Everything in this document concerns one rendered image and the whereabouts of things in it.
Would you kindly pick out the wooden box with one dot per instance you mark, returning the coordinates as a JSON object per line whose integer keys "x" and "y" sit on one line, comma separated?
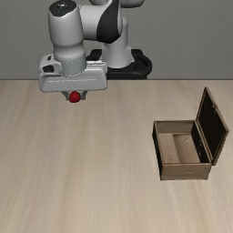
{"x": 185, "y": 171}

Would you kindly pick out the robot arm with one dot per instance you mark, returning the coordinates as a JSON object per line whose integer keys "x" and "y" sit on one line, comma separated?
{"x": 68, "y": 36}

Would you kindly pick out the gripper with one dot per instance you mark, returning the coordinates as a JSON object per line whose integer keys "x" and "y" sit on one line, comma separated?
{"x": 72, "y": 81}

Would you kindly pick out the wooden box lid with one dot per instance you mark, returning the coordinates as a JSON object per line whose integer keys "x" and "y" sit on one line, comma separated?
{"x": 212, "y": 127}

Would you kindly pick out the red strawberry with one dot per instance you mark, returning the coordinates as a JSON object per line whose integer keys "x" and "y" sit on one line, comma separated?
{"x": 74, "y": 97}

